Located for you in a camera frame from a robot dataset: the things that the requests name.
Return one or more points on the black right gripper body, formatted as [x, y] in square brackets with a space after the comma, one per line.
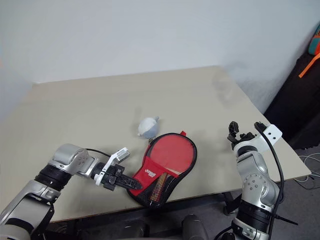
[246, 137]

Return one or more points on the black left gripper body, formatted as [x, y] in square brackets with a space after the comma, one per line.
[113, 175]

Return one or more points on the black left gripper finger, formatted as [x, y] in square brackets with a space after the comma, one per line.
[130, 180]
[128, 185]

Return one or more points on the red black mesh paddle case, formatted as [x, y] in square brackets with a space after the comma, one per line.
[152, 180]

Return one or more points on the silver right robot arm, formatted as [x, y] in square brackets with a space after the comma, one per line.
[255, 175]

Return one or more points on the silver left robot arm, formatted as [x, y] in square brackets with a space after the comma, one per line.
[62, 165]

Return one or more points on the red table tennis paddle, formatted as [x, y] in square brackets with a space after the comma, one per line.
[172, 153]

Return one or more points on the black cabinet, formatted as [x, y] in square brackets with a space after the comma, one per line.
[297, 105]

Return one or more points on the white grey plush toy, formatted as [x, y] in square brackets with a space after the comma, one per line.
[148, 128]

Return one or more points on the dark metal table leg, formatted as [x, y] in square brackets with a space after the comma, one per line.
[231, 202]

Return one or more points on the dark rounded shape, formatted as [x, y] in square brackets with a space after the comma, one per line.
[193, 227]

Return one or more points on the teal orange bag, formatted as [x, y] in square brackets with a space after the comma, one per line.
[315, 41]

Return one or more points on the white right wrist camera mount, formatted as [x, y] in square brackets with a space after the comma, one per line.
[271, 136]

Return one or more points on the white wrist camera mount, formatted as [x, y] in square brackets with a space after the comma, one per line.
[271, 136]
[117, 155]

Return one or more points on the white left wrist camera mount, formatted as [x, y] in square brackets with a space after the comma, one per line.
[117, 155]

